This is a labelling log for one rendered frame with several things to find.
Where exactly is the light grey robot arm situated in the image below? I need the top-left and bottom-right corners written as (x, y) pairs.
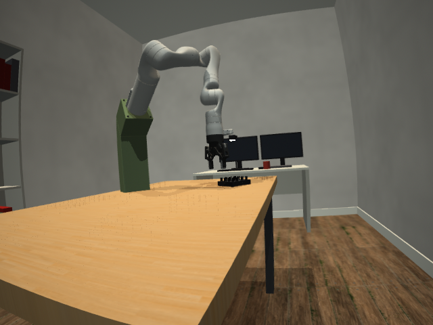
top-left (126, 40), bottom-right (233, 136)

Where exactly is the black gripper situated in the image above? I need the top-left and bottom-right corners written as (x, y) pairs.
top-left (205, 134), bottom-right (229, 169)

